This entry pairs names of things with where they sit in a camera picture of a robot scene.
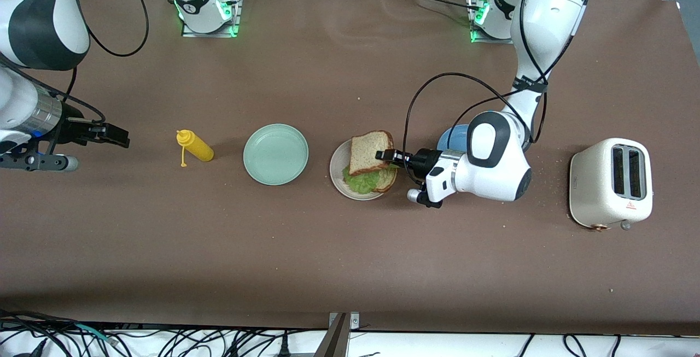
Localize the brown bread slice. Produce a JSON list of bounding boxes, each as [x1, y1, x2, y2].
[[349, 130, 395, 177], [372, 165, 398, 194]]

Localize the green lettuce leaf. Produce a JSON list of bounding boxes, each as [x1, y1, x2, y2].
[[342, 167, 383, 195]]

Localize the yellow squeeze bottle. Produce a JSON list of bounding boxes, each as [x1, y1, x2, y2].
[[176, 129, 215, 168]]

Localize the blue plate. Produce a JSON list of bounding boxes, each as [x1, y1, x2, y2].
[[436, 124, 471, 153]]

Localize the beige plate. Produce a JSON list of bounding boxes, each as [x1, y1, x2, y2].
[[329, 137, 396, 201]]

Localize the green plate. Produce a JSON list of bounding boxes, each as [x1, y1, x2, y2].
[[243, 123, 310, 186]]

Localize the white toaster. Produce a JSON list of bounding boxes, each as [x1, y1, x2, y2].
[[569, 138, 654, 232]]

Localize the grey metal bar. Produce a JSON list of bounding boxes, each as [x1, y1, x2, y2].
[[314, 313, 349, 357]]

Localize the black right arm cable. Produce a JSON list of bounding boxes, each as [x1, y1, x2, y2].
[[0, 0, 149, 125]]

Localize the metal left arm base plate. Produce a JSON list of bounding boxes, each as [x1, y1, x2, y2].
[[468, 0, 528, 45]]

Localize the silver table bracket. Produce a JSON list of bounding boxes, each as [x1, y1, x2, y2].
[[328, 312, 360, 330]]

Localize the teal floor cable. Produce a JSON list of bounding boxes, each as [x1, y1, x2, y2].
[[73, 323, 119, 346]]

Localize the tangled black floor cables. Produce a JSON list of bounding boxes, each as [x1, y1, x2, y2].
[[0, 309, 307, 357]]

